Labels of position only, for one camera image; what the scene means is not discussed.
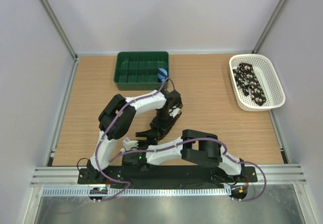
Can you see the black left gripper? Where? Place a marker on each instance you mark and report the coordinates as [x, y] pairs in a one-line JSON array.
[[161, 126]]

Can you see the black tie with gold keys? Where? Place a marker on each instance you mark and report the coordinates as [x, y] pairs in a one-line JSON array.
[[165, 122]]

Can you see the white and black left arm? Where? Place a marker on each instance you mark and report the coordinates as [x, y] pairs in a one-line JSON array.
[[117, 117]]

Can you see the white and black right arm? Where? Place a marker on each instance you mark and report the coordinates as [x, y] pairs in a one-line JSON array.
[[200, 148]]

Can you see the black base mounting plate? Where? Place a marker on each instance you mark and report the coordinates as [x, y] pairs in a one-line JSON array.
[[177, 177]]

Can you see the rolled blue striped tie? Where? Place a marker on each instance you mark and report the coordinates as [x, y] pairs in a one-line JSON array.
[[162, 74]]

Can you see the green divided organizer tray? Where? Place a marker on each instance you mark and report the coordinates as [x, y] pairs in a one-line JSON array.
[[137, 70]]

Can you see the black tie with white pattern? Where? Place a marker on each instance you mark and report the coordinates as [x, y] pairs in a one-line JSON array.
[[247, 81]]

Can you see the white perforated plastic basket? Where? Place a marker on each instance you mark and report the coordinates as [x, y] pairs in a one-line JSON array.
[[268, 80]]

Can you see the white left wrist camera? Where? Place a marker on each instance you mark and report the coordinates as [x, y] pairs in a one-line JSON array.
[[173, 112]]

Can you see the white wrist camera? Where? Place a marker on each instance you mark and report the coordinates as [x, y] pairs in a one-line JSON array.
[[129, 144], [173, 112]]

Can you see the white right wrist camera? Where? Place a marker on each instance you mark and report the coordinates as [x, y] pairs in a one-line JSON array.
[[129, 144]]

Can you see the white slotted cable duct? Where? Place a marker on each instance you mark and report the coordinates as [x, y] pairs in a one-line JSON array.
[[99, 191]]

